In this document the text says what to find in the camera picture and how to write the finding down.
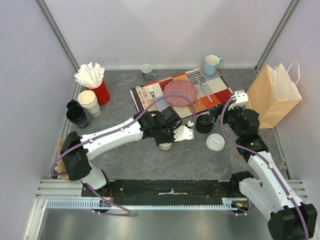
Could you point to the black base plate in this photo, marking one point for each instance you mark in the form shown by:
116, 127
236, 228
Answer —
138, 191

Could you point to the black plastic cup stack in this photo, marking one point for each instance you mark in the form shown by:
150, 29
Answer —
77, 115

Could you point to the brown paper bag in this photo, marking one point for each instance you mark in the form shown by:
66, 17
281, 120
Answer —
273, 94

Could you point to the white wrapped straws bundle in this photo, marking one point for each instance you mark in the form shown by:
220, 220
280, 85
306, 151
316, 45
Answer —
89, 75

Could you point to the light blue mug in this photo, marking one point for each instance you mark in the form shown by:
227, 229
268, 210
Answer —
211, 64

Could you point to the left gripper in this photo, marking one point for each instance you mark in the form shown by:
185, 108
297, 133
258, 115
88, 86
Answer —
158, 141

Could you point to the dark blue mug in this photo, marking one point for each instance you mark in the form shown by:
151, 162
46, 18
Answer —
71, 103

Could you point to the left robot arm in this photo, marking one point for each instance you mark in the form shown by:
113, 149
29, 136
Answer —
79, 150

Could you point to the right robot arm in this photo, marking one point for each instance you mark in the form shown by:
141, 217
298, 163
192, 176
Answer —
287, 216

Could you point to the patchwork placemat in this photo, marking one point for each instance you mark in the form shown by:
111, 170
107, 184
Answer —
215, 86

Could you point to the small grey patterned mug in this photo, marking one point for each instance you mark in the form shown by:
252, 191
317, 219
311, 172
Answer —
147, 72

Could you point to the red straw holder cup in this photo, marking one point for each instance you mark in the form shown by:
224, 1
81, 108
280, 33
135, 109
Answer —
102, 93

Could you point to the cardboard cup carrier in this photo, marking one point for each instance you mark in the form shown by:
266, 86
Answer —
60, 165

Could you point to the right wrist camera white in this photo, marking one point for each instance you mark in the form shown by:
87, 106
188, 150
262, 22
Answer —
238, 99

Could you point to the cable duct rail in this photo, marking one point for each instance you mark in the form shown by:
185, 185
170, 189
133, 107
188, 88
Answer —
96, 204

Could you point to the black lid stack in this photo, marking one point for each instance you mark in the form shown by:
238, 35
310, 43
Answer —
204, 124

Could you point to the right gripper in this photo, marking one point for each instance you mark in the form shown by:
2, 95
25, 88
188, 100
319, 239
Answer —
218, 111

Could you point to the white paper cup stack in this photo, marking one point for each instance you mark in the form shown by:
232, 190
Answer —
88, 100

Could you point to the fork pink handle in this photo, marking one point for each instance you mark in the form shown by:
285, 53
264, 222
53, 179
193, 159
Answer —
152, 93

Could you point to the white lid stack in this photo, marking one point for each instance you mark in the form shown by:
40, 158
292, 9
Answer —
215, 142

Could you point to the pink dotted plate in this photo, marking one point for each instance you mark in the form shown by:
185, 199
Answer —
176, 89

